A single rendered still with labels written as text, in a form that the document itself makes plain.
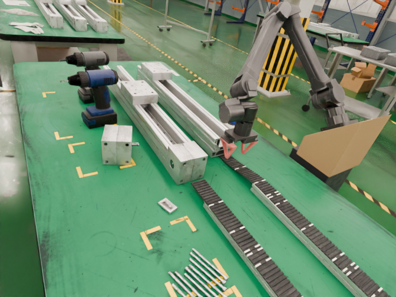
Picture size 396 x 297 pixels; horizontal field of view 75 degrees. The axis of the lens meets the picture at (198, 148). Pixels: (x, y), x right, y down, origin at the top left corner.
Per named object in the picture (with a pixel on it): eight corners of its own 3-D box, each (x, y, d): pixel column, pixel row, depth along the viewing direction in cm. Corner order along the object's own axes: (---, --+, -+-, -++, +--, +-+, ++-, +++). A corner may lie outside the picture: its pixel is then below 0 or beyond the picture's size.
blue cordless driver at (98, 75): (120, 123, 108) (119, 72, 95) (70, 134, 96) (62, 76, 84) (112, 115, 112) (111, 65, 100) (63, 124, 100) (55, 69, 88)
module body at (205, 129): (231, 152, 103) (236, 134, 98) (210, 157, 98) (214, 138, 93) (152, 79, 156) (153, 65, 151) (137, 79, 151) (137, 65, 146)
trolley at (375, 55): (380, 130, 351) (429, 55, 295) (369, 141, 316) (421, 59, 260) (310, 101, 406) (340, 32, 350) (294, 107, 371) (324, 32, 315)
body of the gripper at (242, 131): (223, 134, 88) (227, 115, 84) (244, 129, 93) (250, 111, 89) (235, 144, 84) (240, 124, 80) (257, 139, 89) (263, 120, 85)
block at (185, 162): (208, 176, 89) (214, 154, 83) (177, 185, 82) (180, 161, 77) (195, 161, 95) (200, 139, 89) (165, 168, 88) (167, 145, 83)
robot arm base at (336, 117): (359, 122, 102) (333, 128, 113) (354, 102, 103) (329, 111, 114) (345, 125, 99) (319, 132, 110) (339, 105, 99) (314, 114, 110)
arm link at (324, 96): (345, 108, 105) (333, 112, 109) (339, 85, 105) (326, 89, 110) (332, 111, 100) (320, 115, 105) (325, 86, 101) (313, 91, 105)
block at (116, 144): (138, 165, 87) (138, 142, 82) (102, 164, 85) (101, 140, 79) (138, 148, 95) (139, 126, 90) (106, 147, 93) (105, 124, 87)
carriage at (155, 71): (171, 84, 138) (172, 72, 134) (151, 85, 132) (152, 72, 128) (158, 73, 148) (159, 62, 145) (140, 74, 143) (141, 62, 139)
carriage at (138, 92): (157, 108, 112) (158, 93, 108) (132, 111, 106) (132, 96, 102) (143, 93, 122) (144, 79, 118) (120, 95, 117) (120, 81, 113)
